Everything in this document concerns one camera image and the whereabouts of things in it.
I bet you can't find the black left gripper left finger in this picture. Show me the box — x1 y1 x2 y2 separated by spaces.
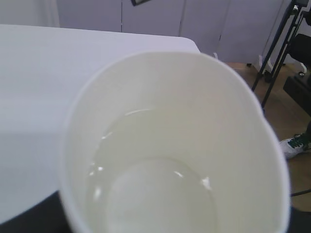
0 191 70 233

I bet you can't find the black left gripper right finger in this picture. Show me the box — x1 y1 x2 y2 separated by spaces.
289 207 311 233

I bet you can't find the white paper cup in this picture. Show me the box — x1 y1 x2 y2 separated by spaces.
58 51 290 233

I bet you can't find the white green sneaker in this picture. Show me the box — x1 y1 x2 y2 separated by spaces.
280 133 311 160

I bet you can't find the black box on floor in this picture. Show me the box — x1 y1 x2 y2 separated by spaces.
283 74 311 116

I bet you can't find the black office chair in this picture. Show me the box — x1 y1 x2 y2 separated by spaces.
287 33 311 67

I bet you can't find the black tripod stand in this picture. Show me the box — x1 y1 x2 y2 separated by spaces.
252 0 311 108

